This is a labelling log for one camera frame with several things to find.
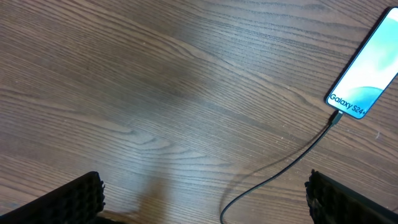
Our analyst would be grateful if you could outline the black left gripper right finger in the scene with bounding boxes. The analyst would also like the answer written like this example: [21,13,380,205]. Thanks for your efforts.
[305,170,397,224]

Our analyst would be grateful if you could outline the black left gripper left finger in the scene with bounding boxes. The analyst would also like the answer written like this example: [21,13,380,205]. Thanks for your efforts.
[1,171,104,224]

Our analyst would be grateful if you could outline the black USB charging cable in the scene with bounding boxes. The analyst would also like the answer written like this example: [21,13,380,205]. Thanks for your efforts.
[219,110,344,224]

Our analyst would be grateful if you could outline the Samsung Galaxy smartphone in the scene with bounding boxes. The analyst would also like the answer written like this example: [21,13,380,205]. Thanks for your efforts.
[325,7,397,119]

